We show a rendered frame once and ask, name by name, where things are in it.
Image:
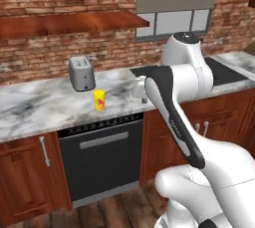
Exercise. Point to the black dishwasher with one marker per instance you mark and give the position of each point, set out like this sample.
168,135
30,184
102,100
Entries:
99,162

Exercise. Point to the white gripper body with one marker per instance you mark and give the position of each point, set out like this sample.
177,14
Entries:
138,90

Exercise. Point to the yellow cup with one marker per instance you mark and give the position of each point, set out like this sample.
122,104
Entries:
99,100

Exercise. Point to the wooden wall shelf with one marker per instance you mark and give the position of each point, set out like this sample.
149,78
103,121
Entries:
66,23

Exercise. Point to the silver toaster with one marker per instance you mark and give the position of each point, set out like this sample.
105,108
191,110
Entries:
81,74

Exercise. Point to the grey framed window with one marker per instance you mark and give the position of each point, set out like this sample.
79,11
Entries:
172,23

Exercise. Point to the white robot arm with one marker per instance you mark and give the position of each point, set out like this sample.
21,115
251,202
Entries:
196,82

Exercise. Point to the wooden cupboard door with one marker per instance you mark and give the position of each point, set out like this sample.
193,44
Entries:
26,182
229,119
156,145

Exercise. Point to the black sink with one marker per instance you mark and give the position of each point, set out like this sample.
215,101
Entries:
225,71

